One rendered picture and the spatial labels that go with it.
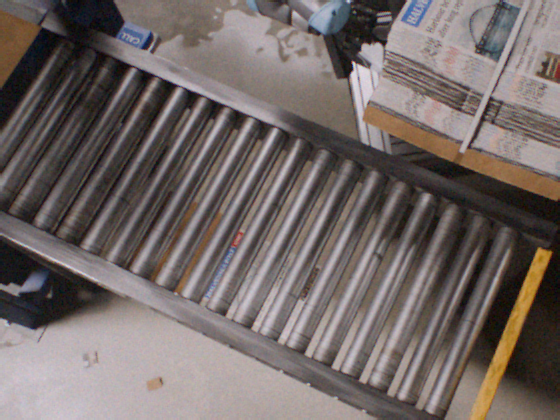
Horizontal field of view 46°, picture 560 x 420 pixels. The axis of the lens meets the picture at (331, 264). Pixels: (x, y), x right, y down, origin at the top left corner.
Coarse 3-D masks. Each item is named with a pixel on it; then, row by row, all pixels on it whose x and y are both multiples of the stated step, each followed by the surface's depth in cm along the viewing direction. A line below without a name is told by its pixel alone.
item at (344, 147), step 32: (64, 32) 160; (96, 32) 160; (128, 64) 158; (160, 64) 157; (224, 96) 154; (288, 128) 152; (320, 128) 152; (352, 160) 150; (384, 160) 149; (384, 192) 159; (416, 192) 150; (448, 192) 147; (480, 192) 147; (512, 224) 144; (544, 224) 144
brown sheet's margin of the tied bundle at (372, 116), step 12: (372, 108) 117; (372, 120) 120; (384, 120) 118; (396, 120) 117; (396, 132) 120; (408, 132) 118; (420, 132) 117; (420, 144) 119; (432, 144) 118; (444, 144) 117
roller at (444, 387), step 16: (496, 240) 145; (512, 240) 144; (496, 256) 143; (512, 256) 145; (496, 272) 142; (480, 288) 141; (496, 288) 141; (480, 304) 140; (464, 320) 140; (480, 320) 139; (464, 336) 138; (448, 352) 139; (464, 352) 137; (448, 368) 137; (464, 368) 137; (448, 384) 135; (432, 400) 135; (448, 400) 135
